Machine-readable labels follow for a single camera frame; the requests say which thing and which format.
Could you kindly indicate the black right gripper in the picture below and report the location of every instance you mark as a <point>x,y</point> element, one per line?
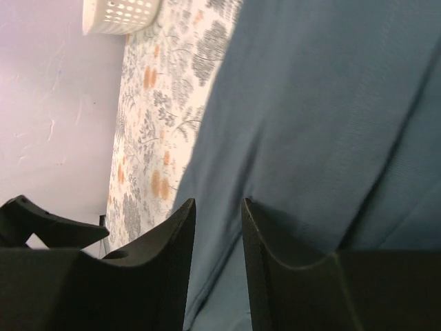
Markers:
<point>49,282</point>

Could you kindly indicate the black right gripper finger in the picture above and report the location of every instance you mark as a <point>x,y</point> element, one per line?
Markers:
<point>293,286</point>

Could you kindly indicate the dark teal t shirt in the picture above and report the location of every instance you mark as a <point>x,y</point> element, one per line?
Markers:
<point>327,114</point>

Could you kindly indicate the floral patterned table mat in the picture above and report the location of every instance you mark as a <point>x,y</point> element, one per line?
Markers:
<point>167,75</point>

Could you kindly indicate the white perforated plastic basket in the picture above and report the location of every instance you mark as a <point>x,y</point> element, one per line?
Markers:
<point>118,17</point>

